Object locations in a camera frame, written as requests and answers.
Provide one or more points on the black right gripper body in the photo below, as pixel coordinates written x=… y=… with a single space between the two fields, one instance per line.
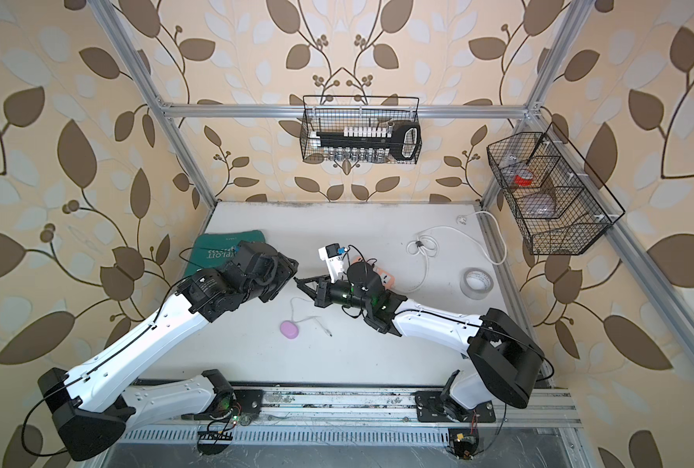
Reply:
x=341 y=293

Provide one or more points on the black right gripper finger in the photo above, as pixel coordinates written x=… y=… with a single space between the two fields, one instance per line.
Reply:
x=308 y=289
x=306 y=281

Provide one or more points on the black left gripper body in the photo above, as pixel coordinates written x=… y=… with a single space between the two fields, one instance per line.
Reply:
x=283 y=272

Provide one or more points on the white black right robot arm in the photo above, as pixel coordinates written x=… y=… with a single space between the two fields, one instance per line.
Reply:
x=506 y=360

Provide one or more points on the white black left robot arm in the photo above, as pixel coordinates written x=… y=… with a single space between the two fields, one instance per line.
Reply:
x=94 y=404

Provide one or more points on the purple earbuds case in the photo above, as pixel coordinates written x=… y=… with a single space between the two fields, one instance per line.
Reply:
x=289 y=329

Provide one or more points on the pink power strip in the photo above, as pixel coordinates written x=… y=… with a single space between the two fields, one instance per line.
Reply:
x=387 y=279

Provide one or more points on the green plastic tool case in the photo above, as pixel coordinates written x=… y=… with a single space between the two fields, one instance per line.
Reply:
x=211 y=250

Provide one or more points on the white tape roll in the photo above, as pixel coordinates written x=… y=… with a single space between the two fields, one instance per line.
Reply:
x=476 y=284

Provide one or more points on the black white socket set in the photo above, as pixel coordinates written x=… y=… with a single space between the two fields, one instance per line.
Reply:
x=385 y=143

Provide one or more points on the red object in basket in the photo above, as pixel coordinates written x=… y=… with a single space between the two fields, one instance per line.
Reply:
x=524 y=178

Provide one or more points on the black wire basket back wall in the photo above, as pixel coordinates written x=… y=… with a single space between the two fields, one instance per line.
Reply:
x=329 y=112

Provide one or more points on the black wire basket wall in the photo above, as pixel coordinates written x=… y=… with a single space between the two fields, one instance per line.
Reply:
x=568 y=207
x=329 y=112

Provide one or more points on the aluminium frame rail front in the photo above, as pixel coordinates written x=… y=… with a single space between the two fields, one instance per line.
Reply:
x=358 y=416

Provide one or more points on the black wire basket right wall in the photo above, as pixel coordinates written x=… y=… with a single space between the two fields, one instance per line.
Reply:
x=568 y=207

